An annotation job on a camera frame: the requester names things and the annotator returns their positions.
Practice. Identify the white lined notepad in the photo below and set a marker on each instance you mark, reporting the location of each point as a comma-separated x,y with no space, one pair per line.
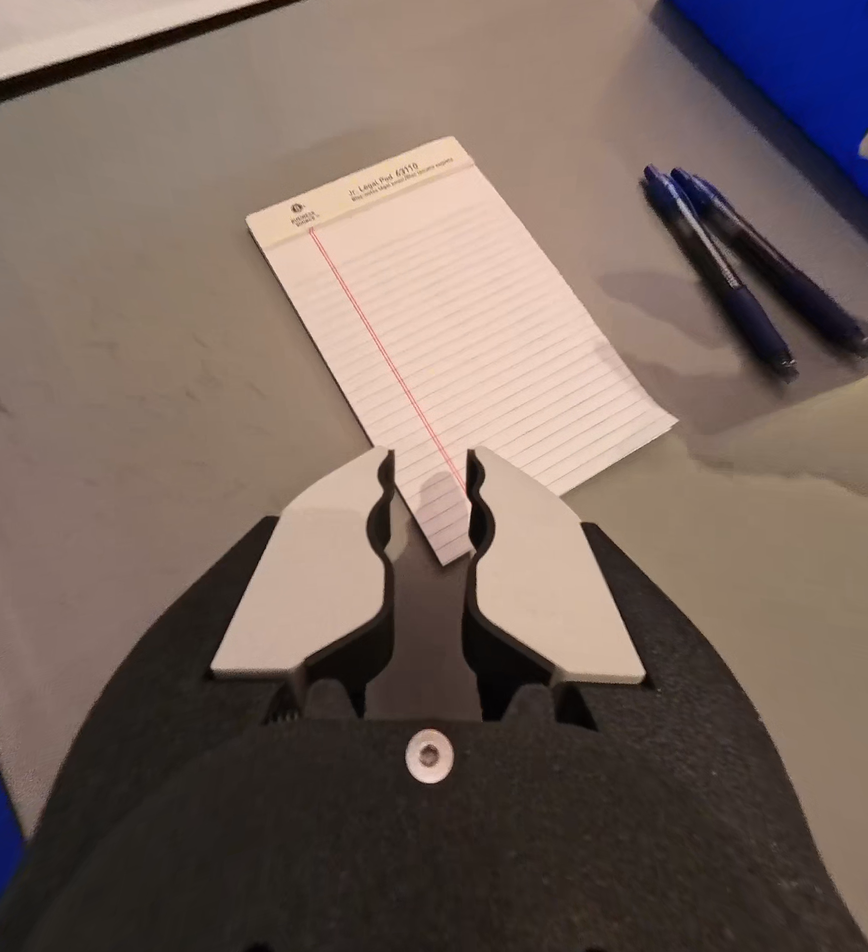
441,297

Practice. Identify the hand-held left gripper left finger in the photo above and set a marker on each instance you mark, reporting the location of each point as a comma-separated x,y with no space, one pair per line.
307,595

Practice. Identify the instruction board on white stand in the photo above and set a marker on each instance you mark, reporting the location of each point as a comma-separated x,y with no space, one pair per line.
69,37

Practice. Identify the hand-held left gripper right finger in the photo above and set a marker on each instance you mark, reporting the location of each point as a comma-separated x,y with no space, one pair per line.
553,595

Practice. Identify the blue pen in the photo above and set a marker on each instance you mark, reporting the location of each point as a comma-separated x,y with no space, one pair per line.
746,305
813,297

